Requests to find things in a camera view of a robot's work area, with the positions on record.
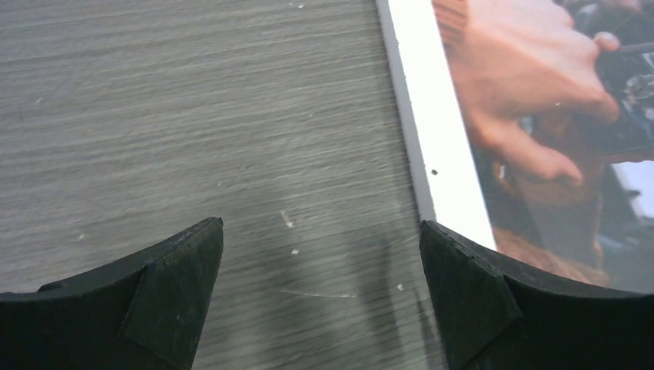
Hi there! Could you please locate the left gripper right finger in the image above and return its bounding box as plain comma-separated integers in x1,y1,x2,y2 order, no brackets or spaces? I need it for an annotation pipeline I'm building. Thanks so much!
420,221,653,369

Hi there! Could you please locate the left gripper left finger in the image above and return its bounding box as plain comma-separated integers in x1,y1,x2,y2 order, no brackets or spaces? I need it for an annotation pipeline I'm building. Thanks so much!
1,217,224,369

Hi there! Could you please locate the white wooden picture frame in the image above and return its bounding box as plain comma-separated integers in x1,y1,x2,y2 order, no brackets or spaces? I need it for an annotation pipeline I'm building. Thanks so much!
376,0,496,250

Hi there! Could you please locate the printed photo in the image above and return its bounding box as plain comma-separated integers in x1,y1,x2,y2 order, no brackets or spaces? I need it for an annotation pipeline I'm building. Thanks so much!
432,0,653,293

